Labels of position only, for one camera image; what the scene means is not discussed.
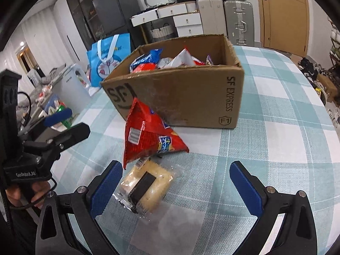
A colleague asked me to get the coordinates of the blue cartoon tote bag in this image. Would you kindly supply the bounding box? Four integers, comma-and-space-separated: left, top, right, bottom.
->
86, 33, 132, 88

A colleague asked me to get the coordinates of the woven basket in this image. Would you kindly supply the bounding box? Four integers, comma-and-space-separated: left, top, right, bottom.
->
150, 23, 178, 42

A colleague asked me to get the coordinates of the grey cloth pile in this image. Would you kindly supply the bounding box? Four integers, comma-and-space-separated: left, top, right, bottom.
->
42, 64, 67, 83

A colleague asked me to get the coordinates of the white box appliance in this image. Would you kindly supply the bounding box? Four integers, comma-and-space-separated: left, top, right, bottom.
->
54, 64, 91, 112

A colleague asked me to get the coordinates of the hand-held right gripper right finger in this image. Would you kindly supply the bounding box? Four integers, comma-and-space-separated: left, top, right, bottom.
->
229, 161, 318, 255

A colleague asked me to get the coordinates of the green drink can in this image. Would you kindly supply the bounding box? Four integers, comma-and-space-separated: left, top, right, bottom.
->
57, 105, 73, 127

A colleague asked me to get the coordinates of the pile of dark shoes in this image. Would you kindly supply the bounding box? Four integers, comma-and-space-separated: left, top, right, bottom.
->
297, 57, 331, 80

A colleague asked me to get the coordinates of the grey refrigerator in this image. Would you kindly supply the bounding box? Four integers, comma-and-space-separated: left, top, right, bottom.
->
92, 0, 141, 36

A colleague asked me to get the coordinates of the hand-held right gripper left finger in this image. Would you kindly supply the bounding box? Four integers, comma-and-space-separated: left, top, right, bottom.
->
34, 160, 124, 255

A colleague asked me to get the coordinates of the brown cardboard box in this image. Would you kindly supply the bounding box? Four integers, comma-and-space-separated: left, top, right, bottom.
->
100, 34, 245, 129

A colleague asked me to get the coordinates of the white suitcase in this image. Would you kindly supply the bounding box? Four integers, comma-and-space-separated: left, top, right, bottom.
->
198, 0, 226, 36

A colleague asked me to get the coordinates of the wooden shoe rack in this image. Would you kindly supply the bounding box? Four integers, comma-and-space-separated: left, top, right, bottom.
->
329, 24, 340, 69

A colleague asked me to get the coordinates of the small cardboard box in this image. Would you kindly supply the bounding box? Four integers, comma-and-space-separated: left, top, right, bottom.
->
316, 73, 339, 103

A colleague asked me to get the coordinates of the blue cookie packet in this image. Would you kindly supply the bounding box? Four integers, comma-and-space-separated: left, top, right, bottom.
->
130, 48, 163, 72

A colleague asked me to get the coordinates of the green checked tablecloth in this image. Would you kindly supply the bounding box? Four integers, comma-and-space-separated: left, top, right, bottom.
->
49, 44, 340, 255

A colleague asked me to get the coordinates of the silver suitcase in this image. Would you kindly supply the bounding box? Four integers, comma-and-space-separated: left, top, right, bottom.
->
224, 0, 254, 47

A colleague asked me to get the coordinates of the wooden door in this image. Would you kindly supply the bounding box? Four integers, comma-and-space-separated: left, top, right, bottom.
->
254, 0, 310, 56

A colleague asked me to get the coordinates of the clear pastry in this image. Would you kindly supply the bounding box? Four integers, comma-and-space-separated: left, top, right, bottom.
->
113, 157, 184, 220

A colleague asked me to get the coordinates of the dark glass cabinet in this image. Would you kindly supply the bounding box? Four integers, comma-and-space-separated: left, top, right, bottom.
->
64, 0, 107, 51

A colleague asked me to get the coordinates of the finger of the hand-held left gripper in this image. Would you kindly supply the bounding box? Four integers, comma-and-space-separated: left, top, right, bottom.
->
23, 123, 91, 165
18, 108, 73, 140

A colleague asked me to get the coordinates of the person's left hand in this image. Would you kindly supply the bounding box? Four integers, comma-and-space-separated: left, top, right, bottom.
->
5, 181, 55, 210

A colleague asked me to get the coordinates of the white drawer unit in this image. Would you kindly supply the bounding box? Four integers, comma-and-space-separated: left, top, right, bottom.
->
131, 1, 204, 36

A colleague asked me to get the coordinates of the large white red snack bag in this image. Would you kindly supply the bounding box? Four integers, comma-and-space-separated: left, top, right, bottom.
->
170, 48, 205, 67

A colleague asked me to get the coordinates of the red chip bag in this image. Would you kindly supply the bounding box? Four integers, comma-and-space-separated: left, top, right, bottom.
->
123, 97, 190, 170

